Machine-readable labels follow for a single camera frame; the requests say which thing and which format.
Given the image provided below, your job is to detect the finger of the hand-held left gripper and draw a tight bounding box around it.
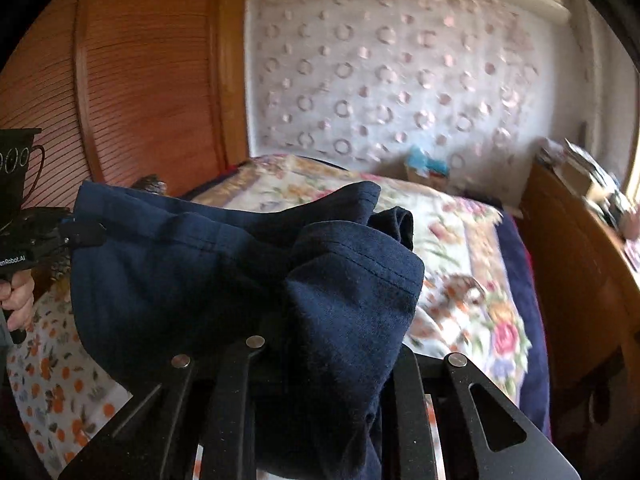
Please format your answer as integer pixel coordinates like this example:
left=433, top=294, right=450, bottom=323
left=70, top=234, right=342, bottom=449
left=57, top=220, right=108, bottom=250

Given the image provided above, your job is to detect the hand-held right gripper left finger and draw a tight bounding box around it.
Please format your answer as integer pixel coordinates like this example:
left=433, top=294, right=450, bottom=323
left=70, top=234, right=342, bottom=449
left=57, top=335, right=281, bottom=480

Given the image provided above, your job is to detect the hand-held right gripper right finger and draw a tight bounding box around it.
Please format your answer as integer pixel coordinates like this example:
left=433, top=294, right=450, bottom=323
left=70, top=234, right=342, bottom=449
left=385, top=347, right=583, bottom=480

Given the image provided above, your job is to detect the navy printed T-shirt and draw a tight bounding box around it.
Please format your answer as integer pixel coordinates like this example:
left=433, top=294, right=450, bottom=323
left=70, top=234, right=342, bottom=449
left=70, top=180, right=426, bottom=480

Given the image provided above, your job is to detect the person's left hand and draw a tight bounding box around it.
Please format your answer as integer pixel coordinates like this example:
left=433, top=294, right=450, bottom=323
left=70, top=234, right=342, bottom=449
left=0, top=275, right=37, bottom=332

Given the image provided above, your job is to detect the dark patterned garment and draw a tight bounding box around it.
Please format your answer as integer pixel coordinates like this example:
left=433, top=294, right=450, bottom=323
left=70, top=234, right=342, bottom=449
left=132, top=175, right=168, bottom=196

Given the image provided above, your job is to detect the navy blanket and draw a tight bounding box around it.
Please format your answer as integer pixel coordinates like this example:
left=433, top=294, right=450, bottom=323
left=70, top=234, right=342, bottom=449
left=500, top=210, right=551, bottom=441

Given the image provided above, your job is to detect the floral quilt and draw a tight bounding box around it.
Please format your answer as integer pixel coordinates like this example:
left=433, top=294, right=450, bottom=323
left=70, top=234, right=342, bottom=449
left=192, top=154, right=533, bottom=406

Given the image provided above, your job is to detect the white orange-flowered bed sheet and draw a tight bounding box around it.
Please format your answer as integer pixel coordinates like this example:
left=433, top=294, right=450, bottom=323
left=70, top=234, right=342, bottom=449
left=7, top=285, right=136, bottom=478

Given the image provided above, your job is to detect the long wooden cabinet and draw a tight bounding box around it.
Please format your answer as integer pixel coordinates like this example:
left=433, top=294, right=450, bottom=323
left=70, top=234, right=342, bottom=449
left=520, top=162, right=640, bottom=461

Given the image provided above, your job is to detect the blue plastic bag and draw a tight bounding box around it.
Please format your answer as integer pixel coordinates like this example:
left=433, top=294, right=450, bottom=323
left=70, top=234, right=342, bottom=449
left=404, top=146, right=451, bottom=173

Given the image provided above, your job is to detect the stack of books and papers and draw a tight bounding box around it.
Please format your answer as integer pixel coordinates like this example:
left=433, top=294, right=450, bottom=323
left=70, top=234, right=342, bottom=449
left=537, top=137, right=633, bottom=231

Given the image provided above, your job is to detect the wooden-framed window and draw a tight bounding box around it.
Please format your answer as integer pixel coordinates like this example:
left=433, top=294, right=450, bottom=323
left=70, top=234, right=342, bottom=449
left=620, top=125, right=640, bottom=276

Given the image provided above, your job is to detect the sheer circle-patterned curtain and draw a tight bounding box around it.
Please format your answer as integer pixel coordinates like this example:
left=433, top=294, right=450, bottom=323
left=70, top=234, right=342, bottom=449
left=245, top=0, right=571, bottom=196

